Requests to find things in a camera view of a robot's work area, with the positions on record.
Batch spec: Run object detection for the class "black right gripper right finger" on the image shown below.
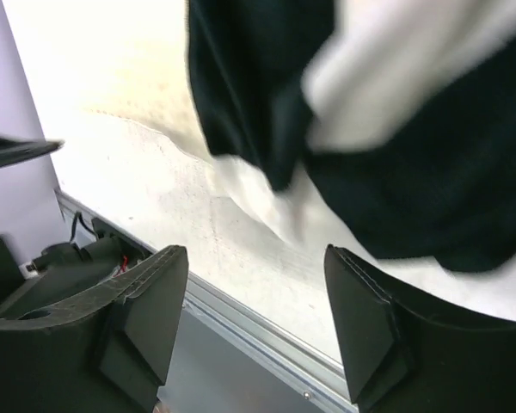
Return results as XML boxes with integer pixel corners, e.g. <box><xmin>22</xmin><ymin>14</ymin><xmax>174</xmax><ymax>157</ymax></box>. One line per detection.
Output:
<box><xmin>323</xmin><ymin>245</ymin><xmax>516</xmax><ymax>413</ymax></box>

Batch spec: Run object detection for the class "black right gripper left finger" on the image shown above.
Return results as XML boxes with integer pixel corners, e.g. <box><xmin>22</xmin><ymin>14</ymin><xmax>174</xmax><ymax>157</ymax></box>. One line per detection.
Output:
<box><xmin>0</xmin><ymin>245</ymin><xmax>188</xmax><ymax>412</ymax></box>

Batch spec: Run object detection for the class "black white checkered pillowcase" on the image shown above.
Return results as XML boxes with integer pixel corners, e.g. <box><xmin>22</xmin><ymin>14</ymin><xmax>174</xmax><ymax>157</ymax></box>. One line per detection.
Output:
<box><xmin>187</xmin><ymin>1</ymin><xmax>516</xmax><ymax>273</ymax></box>

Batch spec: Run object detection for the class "cream quilted pillow yellow edge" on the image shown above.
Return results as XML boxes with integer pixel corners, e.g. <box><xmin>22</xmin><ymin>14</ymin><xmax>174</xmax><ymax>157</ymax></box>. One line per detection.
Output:
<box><xmin>3</xmin><ymin>1</ymin><xmax>212</xmax><ymax>171</ymax></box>

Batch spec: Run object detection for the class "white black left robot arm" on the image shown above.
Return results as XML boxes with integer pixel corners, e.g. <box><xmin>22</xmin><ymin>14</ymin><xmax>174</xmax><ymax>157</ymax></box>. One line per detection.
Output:
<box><xmin>0</xmin><ymin>136</ymin><xmax>67</xmax><ymax>304</ymax></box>

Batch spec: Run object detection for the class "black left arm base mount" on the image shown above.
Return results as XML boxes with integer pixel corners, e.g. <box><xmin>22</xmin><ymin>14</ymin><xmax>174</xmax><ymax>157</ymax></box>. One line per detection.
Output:
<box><xmin>21</xmin><ymin>213</ymin><xmax>152</xmax><ymax>280</ymax></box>

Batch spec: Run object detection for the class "aluminium front frame rail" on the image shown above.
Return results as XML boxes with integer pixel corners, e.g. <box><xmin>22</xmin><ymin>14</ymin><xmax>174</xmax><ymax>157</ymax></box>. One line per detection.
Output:
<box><xmin>58</xmin><ymin>190</ymin><xmax>353</xmax><ymax>412</ymax></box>

